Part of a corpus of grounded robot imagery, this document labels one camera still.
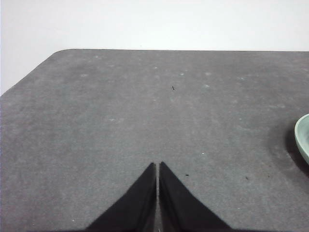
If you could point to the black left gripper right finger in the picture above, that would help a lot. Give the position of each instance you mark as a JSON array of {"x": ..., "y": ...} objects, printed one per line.
[{"x": 181, "y": 210}]

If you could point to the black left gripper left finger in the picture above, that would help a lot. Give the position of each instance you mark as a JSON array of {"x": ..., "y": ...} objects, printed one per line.
[{"x": 135, "y": 207}]

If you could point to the pale green plate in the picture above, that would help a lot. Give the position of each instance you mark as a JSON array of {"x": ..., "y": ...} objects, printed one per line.
[{"x": 303, "y": 135}]

